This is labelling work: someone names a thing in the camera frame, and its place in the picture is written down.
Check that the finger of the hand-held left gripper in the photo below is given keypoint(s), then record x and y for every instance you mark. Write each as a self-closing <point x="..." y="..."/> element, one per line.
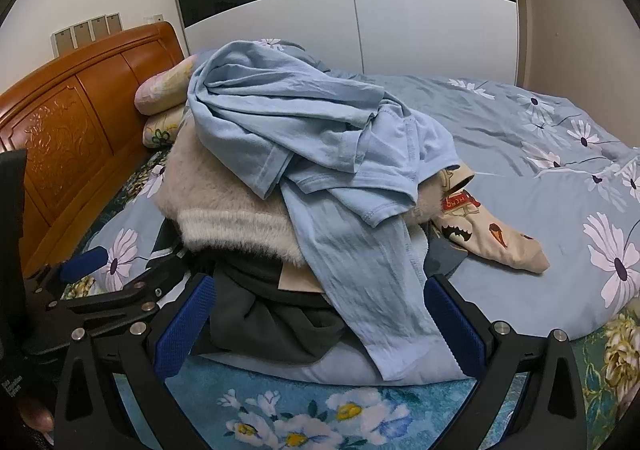
<point x="85" y="262"/>
<point x="150" y="282"/>

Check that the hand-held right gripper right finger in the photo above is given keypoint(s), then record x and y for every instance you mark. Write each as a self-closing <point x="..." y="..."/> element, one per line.
<point x="455" y="330"/>

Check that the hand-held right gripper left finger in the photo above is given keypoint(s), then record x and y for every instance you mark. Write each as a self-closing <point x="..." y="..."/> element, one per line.
<point x="182" y="337"/>

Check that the light blue long-sleeve shirt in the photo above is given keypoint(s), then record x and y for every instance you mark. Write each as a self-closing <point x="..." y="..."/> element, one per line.
<point x="300" y="105"/>

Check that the person's left hand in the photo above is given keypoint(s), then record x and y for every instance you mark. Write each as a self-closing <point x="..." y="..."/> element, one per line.
<point x="37" y="415"/>

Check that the dark grey garment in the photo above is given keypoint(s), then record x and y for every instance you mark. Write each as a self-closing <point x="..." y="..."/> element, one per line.
<point x="260" y="320"/>

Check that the beige cartoon print garment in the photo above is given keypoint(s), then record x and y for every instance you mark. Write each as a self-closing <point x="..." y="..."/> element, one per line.
<point x="492" y="230"/>

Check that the beige fluffy sweater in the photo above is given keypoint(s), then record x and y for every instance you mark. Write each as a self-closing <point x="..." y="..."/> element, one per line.
<point x="220" y="190"/>

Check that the carved wooden headboard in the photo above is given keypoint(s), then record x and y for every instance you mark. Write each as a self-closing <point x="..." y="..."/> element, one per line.
<point x="65" y="130"/>

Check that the cream cloth garment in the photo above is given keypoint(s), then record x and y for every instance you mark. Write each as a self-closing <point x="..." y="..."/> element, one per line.
<point x="300" y="277"/>

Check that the teal floral blanket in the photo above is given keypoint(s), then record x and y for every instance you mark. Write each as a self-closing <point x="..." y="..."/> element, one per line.
<point x="300" y="400"/>

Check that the yellow floral pillow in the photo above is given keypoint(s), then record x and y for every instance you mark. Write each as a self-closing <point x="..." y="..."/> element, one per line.
<point x="162" y="127"/>

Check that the blue daisy print quilt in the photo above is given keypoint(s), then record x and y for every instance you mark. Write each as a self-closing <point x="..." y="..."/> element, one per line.
<point x="500" y="180"/>

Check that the pink floral pillow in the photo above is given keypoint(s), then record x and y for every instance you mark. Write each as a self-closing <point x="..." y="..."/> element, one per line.
<point x="162" y="85"/>

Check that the white and black wardrobe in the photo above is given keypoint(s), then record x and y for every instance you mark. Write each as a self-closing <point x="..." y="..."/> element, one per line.
<point x="310" y="25"/>

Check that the wall switch panel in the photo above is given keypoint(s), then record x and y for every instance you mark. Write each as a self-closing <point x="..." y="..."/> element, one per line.
<point x="82" y="33"/>
<point x="63" y="41"/>
<point x="98" y="28"/>
<point x="114" y="23"/>

